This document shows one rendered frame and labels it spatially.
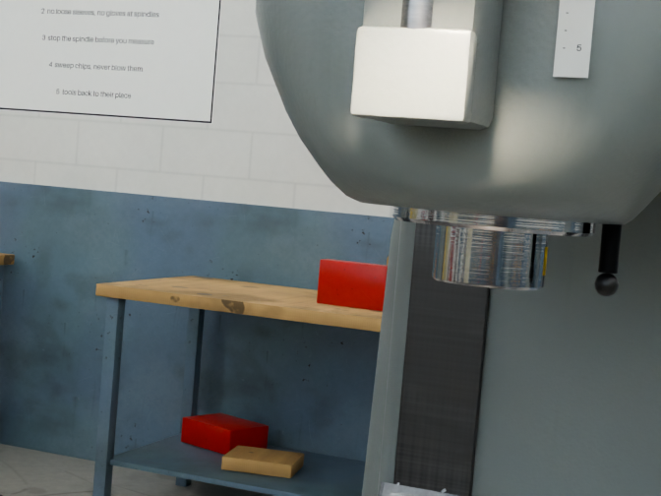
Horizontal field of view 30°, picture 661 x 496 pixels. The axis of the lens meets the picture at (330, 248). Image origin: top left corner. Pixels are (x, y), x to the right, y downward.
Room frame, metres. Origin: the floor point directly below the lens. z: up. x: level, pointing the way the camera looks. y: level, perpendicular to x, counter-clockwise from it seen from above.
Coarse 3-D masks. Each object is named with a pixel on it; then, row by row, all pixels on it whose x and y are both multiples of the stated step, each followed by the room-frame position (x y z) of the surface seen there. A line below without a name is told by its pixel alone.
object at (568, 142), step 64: (256, 0) 0.51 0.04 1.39; (320, 0) 0.46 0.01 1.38; (512, 0) 0.43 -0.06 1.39; (576, 0) 0.42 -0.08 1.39; (640, 0) 0.42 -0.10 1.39; (320, 64) 0.46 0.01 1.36; (512, 64) 0.43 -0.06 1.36; (576, 64) 0.42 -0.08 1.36; (640, 64) 0.43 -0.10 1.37; (320, 128) 0.47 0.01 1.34; (384, 128) 0.45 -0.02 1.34; (448, 128) 0.44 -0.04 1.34; (512, 128) 0.43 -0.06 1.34; (576, 128) 0.43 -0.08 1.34; (640, 128) 0.44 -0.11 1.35; (384, 192) 0.47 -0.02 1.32; (448, 192) 0.45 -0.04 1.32; (512, 192) 0.44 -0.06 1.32; (576, 192) 0.45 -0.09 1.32; (640, 192) 0.47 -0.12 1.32
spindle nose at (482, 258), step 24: (456, 240) 0.51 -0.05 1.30; (480, 240) 0.50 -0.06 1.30; (504, 240) 0.50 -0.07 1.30; (528, 240) 0.51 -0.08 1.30; (456, 264) 0.51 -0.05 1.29; (480, 264) 0.50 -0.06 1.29; (504, 264) 0.50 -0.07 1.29; (528, 264) 0.51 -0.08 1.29; (504, 288) 0.50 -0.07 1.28; (528, 288) 0.51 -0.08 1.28
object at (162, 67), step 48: (0, 0) 5.68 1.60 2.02; (48, 0) 5.59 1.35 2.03; (96, 0) 5.50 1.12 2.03; (144, 0) 5.41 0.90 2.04; (192, 0) 5.32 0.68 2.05; (0, 48) 5.68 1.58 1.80; (48, 48) 5.58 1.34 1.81; (96, 48) 5.49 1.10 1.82; (144, 48) 5.40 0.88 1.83; (192, 48) 5.32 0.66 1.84; (0, 96) 5.67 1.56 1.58; (48, 96) 5.58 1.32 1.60; (96, 96) 5.48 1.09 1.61; (144, 96) 5.40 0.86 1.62; (192, 96) 5.31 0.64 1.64
